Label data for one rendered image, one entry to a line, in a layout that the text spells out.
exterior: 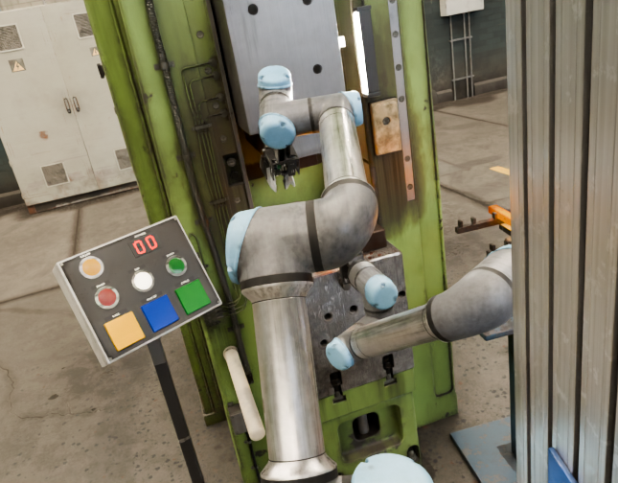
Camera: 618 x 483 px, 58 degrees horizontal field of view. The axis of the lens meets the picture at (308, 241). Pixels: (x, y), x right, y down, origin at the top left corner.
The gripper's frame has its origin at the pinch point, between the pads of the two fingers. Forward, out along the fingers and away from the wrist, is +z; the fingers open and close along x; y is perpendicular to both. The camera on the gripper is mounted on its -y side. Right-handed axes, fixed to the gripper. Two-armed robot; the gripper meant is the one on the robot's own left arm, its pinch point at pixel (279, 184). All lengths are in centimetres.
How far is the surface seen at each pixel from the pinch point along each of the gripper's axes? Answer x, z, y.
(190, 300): -30.7, 19.8, 14.2
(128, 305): -45.6, 14.1, 14.6
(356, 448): 12, 102, 39
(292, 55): 13.1, -21.1, -26.0
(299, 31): 16.1, -26.1, -28.6
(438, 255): 59, 57, -2
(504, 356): 101, 135, 11
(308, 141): 13.3, 0.5, -15.0
